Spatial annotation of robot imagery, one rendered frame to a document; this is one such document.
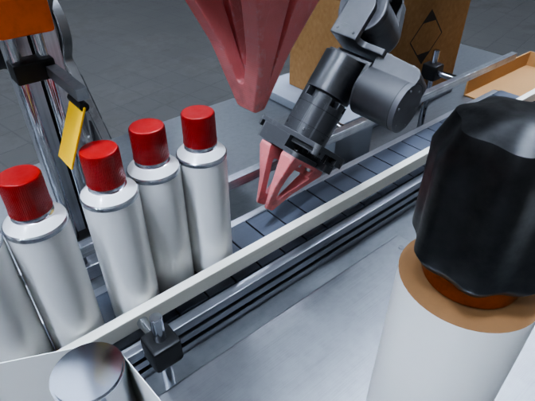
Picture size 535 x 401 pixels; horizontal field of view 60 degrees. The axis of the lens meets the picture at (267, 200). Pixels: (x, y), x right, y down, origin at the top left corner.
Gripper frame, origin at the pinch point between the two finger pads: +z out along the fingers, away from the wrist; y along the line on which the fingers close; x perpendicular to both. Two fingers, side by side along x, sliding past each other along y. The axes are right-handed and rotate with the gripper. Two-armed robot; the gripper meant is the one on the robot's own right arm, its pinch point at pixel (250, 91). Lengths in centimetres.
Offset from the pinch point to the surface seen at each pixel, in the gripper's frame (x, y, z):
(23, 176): 18.5, -7.6, 10.3
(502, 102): -7.8, 10.8, 1.3
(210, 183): 16.4, 8.0, 17.1
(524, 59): 27, 116, 33
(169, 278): 17.7, 2.3, 27.7
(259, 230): 20.1, 17.3, 30.7
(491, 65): 19, 76, 23
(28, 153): 230, 35, 115
